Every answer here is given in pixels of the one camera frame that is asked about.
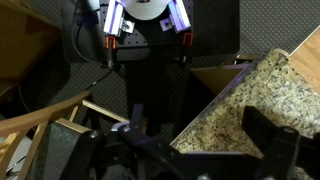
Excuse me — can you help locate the orange black clamp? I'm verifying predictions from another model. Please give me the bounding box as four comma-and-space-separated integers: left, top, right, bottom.
179, 32, 193, 67
106, 36, 116, 68

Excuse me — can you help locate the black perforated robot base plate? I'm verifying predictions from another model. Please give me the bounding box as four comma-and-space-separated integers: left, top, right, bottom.
61, 0, 240, 64

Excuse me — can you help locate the black cable on floor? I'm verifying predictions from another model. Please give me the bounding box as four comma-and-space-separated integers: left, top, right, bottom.
71, 0, 114, 92

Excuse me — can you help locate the wooden chair with grey cushion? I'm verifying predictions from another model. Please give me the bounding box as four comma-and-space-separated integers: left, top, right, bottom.
0, 91, 128, 180

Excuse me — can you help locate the left orange black clamp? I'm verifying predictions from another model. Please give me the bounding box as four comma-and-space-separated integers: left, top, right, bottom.
106, 36, 116, 68

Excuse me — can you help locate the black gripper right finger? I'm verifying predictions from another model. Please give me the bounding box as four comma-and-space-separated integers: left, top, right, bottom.
241, 106, 320, 180

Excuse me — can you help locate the brown cardboard box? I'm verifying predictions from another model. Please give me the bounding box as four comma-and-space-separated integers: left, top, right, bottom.
191, 53, 258, 95

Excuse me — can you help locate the right orange black clamp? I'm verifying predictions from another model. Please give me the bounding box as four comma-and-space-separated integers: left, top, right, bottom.
179, 32, 193, 67

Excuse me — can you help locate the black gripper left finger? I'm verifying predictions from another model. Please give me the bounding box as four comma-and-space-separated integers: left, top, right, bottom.
118, 125, 260, 180

